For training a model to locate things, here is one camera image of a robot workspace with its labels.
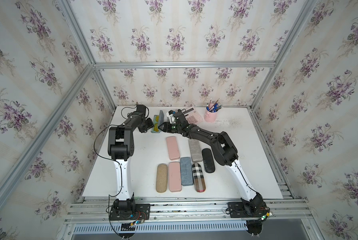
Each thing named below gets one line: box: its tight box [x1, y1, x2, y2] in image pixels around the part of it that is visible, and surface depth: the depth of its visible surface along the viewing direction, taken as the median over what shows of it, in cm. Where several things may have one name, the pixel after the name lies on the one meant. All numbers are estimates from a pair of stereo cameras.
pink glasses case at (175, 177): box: [168, 161, 182, 193], surface depth 84 cm
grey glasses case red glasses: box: [188, 138, 203, 163], surface depth 94 cm
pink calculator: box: [182, 107, 204, 125], surface depth 115 cm
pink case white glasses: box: [166, 136, 180, 161], surface depth 99 cm
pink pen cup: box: [204, 106, 219, 123], surface depth 112 cm
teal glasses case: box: [180, 157, 194, 186], surface depth 85 cm
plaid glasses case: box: [191, 162, 206, 193], surface depth 83 cm
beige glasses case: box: [156, 163, 168, 193], surface depth 83 cm
